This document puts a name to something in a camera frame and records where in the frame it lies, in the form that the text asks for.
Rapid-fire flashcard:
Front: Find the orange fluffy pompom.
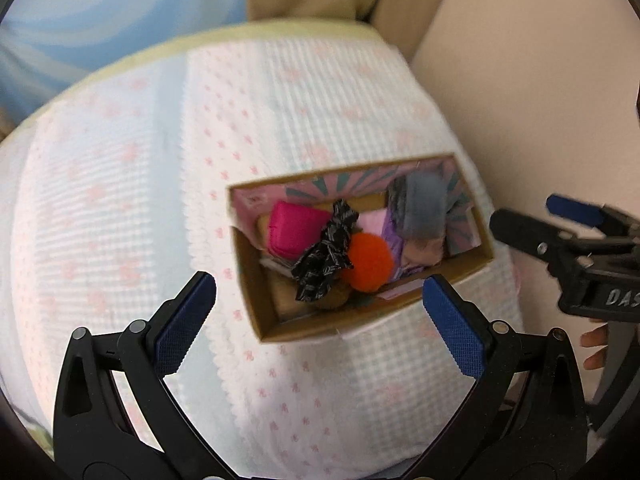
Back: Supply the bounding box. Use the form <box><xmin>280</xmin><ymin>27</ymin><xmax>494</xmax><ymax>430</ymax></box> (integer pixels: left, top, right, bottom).
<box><xmin>340</xmin><ymin>232</ymin><xmax>394</xmax><ymax>292</ymax></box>

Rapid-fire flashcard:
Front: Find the grey fuzzy sock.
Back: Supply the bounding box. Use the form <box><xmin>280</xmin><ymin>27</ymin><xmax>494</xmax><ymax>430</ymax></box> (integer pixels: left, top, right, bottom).
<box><xmin>386</xmin><ymin>171</ymin><xmax>469</xmax><ymax>240</ymax></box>

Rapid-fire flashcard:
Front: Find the brown plush toy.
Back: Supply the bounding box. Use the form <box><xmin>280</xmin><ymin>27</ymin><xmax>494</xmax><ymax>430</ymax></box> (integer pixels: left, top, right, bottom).
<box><xmin>311</xmin><ymin>281</ymin><xmax>352</xmax><ymax>310</ymax></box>

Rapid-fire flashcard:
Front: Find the magenta pouch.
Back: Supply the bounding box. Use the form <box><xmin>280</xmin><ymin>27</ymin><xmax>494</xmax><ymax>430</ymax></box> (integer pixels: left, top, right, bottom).
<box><xmin>267</xmin><ymin>200</ymin><xmax>332</xmax><ymax>261</ymax></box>

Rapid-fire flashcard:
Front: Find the black patterned scrunchie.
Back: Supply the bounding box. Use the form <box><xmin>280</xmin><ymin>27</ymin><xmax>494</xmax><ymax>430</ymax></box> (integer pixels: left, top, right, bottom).
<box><xmin>291</xmin><ymin>200</ymin><xmax>359</xmax><ymax>302</ymax></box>

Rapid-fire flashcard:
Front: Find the light blue hanging sheet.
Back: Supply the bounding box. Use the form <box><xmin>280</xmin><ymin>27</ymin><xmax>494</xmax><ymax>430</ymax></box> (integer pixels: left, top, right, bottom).
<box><xmin>1</xmin><ymin>0</ymin><xmax>246</xmax><ymax>124</ymax></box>

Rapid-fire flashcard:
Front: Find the person's right hand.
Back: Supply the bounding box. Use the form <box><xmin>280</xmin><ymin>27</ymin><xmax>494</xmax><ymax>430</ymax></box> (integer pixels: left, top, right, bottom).
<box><xmin>580</xmin><ymin>323</ymin><xmax>608</xmax><ymax>370</ymax></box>

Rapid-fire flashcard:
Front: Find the pink cardboard box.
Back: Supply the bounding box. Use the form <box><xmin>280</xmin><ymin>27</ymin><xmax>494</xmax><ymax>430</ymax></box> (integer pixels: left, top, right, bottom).
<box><xmin>229</xmin><ymin>154</ymin><xmax>494</xmax><ymax>342</ymax></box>

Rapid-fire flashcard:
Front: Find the blue checkered bedspread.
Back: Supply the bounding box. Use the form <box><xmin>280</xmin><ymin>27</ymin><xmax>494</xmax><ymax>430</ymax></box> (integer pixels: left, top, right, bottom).
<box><xmin>0</xmin><ymin>37</ymin><xmax>524</xmax><ymax>480</ymax></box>

